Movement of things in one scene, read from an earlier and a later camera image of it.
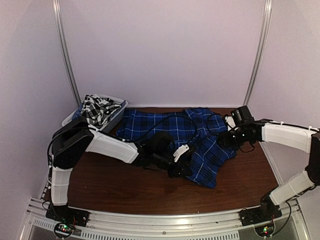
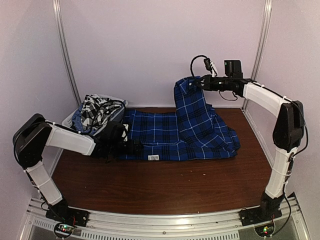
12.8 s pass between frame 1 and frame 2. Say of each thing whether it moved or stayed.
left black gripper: moved
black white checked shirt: stayed
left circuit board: stayed
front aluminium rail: stayed
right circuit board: stayed
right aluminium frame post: stayed
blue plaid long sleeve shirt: moved
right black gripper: moved
